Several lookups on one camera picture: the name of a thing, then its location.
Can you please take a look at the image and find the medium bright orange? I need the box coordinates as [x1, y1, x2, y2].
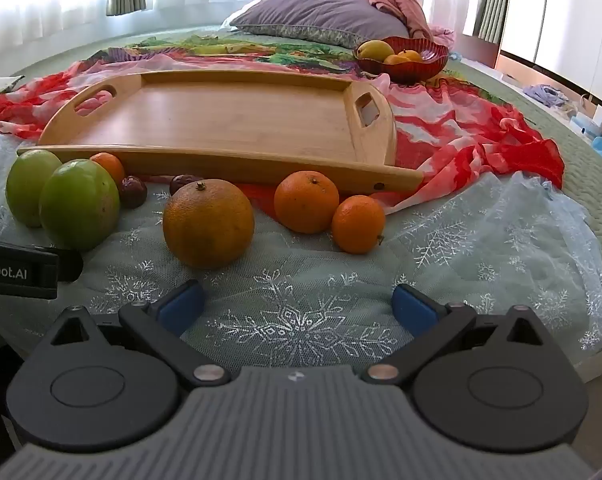
[274, 170, 340, 234]

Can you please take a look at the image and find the brownish yellow pear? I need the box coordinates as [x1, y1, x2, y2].
[162, 179, 256, 269]

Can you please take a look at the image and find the purple pillow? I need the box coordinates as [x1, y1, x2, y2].
[228, 0, 412, 51]

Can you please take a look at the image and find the brown wooden board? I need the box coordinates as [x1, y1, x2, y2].
[461, 34, 502, 69]

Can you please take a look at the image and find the wooden tray with handles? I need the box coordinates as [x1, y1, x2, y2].
[17, 70, 424, 196]

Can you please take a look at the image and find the colourful printed cloth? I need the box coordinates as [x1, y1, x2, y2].
[95, 32, 482, 92]

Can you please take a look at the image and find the white wardrobe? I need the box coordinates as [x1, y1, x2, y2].
[500, 0, 602, 88]

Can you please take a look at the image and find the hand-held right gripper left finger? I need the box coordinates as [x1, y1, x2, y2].
[40, 280, 230, 390]

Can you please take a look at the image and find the green apple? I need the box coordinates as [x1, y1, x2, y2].
[6, 149, 63, 228]
[39, 159, 121, 252]

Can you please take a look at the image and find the white pillow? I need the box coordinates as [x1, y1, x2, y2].
[222, 6, 256, 31]

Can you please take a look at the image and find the red and white scarf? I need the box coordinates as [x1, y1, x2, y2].
[0, 55, 565, 213]

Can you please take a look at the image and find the purple cloth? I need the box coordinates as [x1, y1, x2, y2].
[523, 83, 568, 107]

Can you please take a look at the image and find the light blue box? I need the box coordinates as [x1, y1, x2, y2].
[571, 115, 602, 137]

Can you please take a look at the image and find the dark red date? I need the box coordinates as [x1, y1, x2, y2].
[169, 174, 205, 197]
[118, 176, 148, 209]

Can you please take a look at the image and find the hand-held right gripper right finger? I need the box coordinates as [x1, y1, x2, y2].
[362, 284, 558, 387]

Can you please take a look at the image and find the red glass bowl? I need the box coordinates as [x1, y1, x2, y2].
[353, 36, 450, 84]

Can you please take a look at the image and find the small orange tangerine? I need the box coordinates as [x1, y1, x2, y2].
[89, 152, 126, 187]
[331, 195, 386, 255]

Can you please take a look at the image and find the sheer snowflake cloth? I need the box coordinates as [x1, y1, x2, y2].
[0, 130, 602, 367]

